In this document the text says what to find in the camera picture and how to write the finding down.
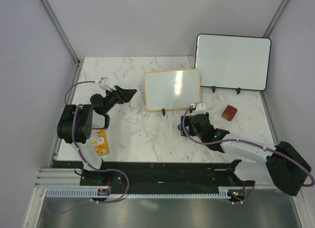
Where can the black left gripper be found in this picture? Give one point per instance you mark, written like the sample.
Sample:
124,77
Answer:
125,95

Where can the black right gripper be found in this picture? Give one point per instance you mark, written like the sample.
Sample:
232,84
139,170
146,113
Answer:
187,123

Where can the yellow framed whiteboard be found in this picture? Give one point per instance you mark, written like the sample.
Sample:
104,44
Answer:
171,89

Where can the blue whiteboard eraser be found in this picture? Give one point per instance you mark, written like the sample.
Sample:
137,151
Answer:
180,127

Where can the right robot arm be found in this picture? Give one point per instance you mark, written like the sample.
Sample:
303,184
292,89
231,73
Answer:
279,164

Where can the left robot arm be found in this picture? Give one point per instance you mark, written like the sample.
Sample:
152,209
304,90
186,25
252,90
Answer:
78,121

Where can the black framed whiteboard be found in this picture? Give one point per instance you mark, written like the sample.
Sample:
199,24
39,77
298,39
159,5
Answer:
233,62

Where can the red small box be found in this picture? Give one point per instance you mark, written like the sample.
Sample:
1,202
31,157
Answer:
229,113

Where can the orange card package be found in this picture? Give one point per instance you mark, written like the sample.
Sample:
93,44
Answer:
99,140

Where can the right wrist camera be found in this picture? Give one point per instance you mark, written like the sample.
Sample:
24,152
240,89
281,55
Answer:
198,108

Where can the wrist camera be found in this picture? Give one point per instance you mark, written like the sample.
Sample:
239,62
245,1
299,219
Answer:
103,83
198,108

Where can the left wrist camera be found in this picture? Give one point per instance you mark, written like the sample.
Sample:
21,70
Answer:
103,83

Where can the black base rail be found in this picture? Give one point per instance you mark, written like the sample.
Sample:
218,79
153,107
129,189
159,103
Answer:
164,178

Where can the white cable duct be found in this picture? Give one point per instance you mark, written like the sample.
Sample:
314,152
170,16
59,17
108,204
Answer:
97,193

